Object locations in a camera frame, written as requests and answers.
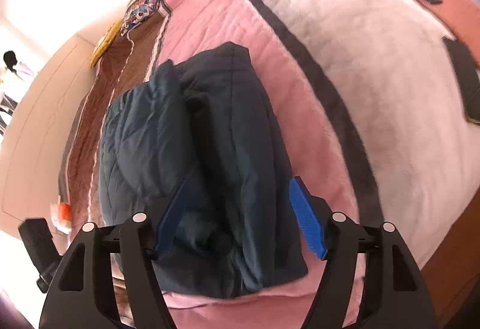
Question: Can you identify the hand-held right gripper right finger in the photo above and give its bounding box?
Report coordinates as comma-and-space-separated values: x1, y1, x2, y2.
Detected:
288, 176, 439, 329

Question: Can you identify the brown quilted bed sheet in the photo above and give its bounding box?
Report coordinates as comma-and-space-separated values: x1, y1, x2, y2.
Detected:
58, 14, 167, 226

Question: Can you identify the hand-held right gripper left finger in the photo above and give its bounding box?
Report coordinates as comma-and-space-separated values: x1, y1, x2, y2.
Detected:
39, 178, 189, 329

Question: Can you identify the colourful printed pillow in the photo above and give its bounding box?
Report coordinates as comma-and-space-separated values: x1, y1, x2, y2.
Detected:
120, 0, 169, 37

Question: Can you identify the dark background object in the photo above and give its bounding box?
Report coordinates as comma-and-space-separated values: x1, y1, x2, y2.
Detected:
3, 50, 20, 71

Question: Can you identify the pink and white plush blanket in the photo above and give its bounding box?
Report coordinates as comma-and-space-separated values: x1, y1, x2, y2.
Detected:
150, 0, 480, 329

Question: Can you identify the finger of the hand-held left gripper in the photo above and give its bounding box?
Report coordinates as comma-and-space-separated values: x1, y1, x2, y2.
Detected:
19, 217, 59, 267

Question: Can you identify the orange and white small object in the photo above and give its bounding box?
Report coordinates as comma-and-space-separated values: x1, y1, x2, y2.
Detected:
51, 201, 73, 234

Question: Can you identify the dark teal puffer jacket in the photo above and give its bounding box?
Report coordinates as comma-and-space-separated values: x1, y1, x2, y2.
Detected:
98, 42, 309, 300

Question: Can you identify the yellow cushion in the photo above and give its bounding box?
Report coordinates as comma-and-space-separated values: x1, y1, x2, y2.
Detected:
90, 20, 125, 69

